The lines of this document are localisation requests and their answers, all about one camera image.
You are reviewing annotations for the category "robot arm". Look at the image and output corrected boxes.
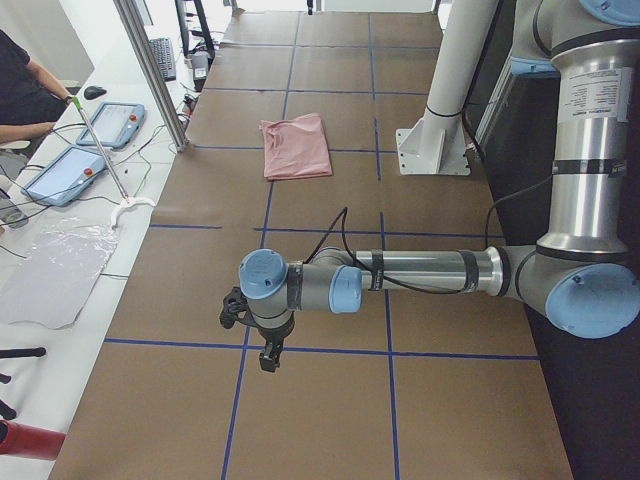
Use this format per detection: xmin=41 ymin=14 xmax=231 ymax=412
xmin=220 ymin=1 xmax=639 ymax=372

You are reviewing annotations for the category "pink Snoopy t-shirt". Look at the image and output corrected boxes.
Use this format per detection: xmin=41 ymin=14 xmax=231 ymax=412
xmin=260 ymin=113 xmax=333 ymax=181

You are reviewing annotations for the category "black keyboard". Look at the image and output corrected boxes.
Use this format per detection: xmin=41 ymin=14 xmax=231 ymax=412
xmin=149 ymin=37 xmax=177 ymax=81

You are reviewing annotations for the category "blue teach pendant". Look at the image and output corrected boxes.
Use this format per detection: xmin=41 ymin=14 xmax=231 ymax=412
xmin=22 ymin=146 xmax=106 ymax=207
xmin=91 ymin=102 xmax=146 ymax=150

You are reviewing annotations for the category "seated person black shirt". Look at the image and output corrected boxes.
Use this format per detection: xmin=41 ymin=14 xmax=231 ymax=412
xmin=1 ymin=31 xmax=73 ymax=144

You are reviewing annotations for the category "black tripod leg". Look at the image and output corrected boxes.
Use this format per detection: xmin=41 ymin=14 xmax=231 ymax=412
xmin=0 ymin=347 xmax=47 ymax=359

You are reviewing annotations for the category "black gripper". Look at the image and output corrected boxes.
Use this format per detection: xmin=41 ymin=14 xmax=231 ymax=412
xmin=219 ymin=286 xmax=295 ymax=371

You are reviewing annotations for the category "black computer mouse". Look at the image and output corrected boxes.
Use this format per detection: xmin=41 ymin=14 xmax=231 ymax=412
xmin=83 ymin=85 xmax=107 ymax=100

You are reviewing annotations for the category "red cylinder object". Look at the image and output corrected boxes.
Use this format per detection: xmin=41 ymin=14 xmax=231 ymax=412
xmin=1 ymin=420 xmax=66 ymax=460

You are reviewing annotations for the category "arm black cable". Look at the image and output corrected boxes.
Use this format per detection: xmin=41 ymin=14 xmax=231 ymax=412
xmin=304 ymin=172 xmax=559 ymax=296

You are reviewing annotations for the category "grey cardboard in plastic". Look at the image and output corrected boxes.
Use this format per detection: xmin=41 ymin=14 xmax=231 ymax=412
xmin=1 ymin=217 xmax=119 ymax=330

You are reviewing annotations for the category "white hook reaching stick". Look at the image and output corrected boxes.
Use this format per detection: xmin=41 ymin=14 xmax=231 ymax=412
xmin=69 ymin=96 xmax=156 ymax=230

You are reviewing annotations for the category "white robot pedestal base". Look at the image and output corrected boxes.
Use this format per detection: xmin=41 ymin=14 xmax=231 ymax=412
xmin=396 ymin=0 xmax=499 ymax=176

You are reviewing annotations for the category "black monitor stand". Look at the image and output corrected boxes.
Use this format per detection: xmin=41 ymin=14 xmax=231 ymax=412
xmin=174 ymin=0 xmax=221 ymax=59

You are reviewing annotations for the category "aluminium frame post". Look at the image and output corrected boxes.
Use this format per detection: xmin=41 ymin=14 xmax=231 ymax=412
xmin=113 ymin=0 xmax=188 ymax=152

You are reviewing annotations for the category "near blue teach pendant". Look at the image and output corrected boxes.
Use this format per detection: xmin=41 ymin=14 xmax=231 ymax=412
xmin=22 ymin=146 xmax=106 ymax=207

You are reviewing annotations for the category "far blue teach pendant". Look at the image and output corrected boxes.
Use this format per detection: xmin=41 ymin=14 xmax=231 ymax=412
xmin=91 ymin=102 xmax=146 ymax=150

